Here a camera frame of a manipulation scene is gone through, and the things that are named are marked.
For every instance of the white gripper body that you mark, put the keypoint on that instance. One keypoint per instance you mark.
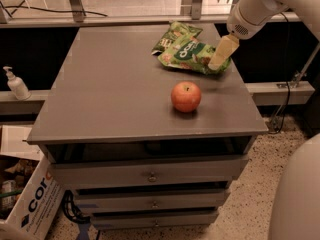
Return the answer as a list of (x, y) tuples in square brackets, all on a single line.
[(240, 21)]

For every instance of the red apple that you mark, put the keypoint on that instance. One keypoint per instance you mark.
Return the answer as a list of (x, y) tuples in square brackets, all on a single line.
[(186, 96)]

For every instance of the white cardboard box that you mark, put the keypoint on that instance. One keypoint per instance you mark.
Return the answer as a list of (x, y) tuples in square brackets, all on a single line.
[(30, 196)]

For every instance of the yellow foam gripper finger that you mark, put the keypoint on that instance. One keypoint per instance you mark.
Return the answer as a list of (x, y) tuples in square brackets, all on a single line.
[(226, 47)]

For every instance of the green jalapeno chip bag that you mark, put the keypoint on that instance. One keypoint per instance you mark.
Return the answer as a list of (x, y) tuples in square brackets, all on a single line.
[(175, 30)]

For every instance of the metal window frame rail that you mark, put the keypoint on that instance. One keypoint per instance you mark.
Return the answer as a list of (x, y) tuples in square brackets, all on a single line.
[(69, 13)]

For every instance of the green rice chip bag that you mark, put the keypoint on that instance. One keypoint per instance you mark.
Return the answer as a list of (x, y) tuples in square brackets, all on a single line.
[(188, 53)]

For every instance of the grey drawer cabinet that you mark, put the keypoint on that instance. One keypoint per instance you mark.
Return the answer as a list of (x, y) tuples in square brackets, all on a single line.
[(129, 157)]

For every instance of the white pump bottle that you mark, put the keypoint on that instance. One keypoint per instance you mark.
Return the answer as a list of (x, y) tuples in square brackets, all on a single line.
[(16, 85)]

